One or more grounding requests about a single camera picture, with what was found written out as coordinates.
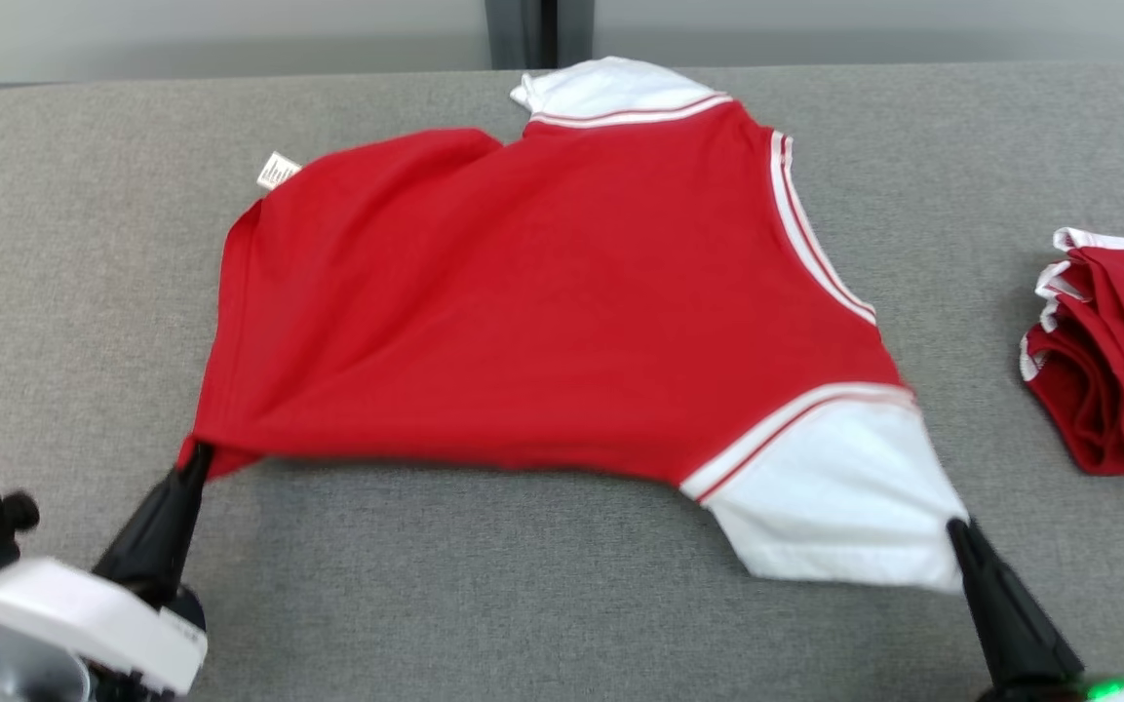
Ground grey metal partition post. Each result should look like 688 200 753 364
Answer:
483 0 595 72

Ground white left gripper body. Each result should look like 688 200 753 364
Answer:
0 556 211 696

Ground red T-shirt with white sleeves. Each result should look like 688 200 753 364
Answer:
175 55 971 595

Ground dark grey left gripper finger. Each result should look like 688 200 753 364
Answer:
136 444 217 607
92 444 205 589

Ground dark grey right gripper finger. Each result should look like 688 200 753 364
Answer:
961 518 1088 684
947 518 1042 689

